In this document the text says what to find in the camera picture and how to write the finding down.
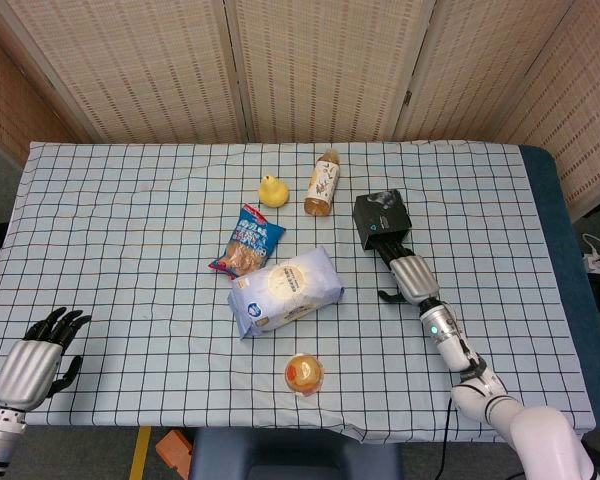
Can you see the orange block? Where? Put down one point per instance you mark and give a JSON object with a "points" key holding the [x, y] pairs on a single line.
{"points": [[172, 447]]}

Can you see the metal screen hinge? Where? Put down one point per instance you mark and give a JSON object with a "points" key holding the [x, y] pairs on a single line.
{"points": [[407, 97]]}

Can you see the checked light blue tablecloth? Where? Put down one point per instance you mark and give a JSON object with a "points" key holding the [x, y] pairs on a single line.
{"points": [[130, 250]]}

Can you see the dark blue base housing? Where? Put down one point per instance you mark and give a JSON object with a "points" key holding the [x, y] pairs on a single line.
{"points": [[290, 457]]}

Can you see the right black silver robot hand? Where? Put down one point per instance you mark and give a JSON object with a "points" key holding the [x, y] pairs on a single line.
{"points": [[415, 277]]}

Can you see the yellow rubber duck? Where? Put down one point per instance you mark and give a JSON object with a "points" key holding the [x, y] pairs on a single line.
{"points": [[273, 192]]}

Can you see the woven folding screen panel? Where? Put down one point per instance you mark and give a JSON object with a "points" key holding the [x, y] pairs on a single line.
{"points": [[130, 65], [10, 100], [325, 65], [480, 65], [590, 125]]}

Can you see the dark blue table pad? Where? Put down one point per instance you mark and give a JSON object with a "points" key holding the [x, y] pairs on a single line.
{"points": [[545, 200]]}

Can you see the amber tea bottle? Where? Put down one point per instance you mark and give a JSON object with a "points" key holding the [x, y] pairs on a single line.
{"points": [[324, 182]]}

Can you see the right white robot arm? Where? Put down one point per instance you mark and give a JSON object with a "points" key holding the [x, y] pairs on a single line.
{"points": [[445, 340]]}

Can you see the blue snack bag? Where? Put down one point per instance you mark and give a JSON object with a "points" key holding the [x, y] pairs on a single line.
{"points": [[250, 240]]}

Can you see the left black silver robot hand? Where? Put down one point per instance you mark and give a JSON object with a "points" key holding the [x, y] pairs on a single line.
{"points": [[27, 370]]}

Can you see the black cardboard box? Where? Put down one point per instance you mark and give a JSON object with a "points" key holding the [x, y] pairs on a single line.
{"points": [[380, 215]]}

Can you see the yellow floor tape strip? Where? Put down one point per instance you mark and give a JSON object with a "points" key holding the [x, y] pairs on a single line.
{"points": [[140, 452]]}

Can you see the orange jelly cup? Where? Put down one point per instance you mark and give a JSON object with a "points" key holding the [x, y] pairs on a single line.
{"points": [[306, 374]]}

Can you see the pale lavender bread bag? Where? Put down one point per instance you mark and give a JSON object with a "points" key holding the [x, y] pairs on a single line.
{"points": [[285, 290]]}

